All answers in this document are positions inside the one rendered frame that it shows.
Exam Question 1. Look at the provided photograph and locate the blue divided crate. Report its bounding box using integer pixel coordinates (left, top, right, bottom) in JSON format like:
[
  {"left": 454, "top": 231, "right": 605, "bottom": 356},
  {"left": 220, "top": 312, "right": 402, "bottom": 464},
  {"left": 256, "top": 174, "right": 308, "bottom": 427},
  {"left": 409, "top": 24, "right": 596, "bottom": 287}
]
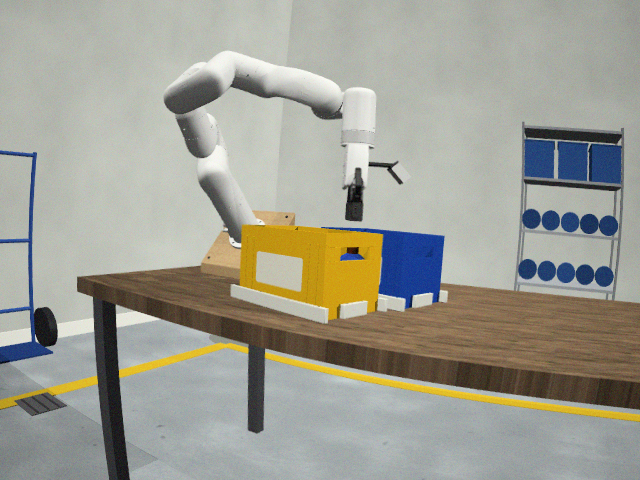
[{"left": 336, "top": 227, "right": 445, "bottom": 309}]

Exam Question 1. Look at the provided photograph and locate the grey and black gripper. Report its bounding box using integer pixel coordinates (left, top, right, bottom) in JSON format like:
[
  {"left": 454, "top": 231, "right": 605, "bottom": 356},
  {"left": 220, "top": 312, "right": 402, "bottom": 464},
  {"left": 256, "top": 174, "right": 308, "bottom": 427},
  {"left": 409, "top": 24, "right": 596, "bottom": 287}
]
[{"left": 341, "top": 142, "right": 374, "bottom": 222}]

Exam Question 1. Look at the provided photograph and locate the yellow plastic crate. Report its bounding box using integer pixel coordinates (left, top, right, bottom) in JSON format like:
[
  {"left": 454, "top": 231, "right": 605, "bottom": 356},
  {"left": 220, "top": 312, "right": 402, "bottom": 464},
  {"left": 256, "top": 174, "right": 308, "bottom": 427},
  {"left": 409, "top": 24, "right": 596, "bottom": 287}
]
[{"left": 240, "top": 225, "right": 383, "bottom": 320}]

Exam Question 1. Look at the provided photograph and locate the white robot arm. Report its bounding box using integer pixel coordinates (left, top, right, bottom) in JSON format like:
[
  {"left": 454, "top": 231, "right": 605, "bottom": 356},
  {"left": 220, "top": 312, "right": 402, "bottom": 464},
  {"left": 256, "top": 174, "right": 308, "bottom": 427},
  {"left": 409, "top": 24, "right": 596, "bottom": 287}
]
[{"left": 163, "top": 51, "right": 376, "bottom": 249}]

